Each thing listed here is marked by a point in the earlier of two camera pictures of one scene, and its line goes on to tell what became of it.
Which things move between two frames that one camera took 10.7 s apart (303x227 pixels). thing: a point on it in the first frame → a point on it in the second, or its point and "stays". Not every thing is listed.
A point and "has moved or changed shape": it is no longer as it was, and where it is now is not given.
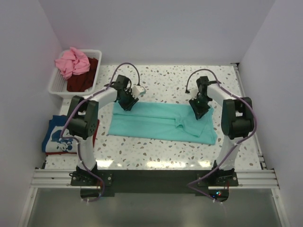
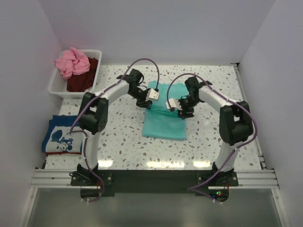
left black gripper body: x=128 y=95 → x=140 y=95
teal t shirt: x=177 y=122 has moved or changed shape
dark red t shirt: x=81 y=82 stays
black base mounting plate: x=101 y=185 stays
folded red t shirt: x=94 y=139 stays
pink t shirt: x=72 y=62 stays
